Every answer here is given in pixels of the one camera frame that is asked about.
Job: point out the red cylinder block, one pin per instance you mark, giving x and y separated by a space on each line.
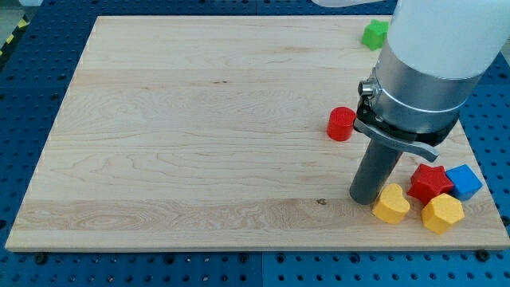
341 123

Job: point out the red star block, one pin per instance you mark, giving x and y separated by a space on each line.
429 182

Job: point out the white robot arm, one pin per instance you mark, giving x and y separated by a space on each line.
434 54

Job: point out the yellow heart block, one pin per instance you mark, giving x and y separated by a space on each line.
391 206

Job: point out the green star block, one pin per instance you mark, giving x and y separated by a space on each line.
374 34

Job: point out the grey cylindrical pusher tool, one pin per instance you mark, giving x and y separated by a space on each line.
375 168

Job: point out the yellow hexagon block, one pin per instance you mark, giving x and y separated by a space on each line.
442 213

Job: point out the light wooden board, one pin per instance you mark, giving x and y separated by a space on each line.
190 134

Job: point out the blue cube block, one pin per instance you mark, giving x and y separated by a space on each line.
465 182

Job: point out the silver clamp lever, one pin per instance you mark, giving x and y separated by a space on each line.
424 150

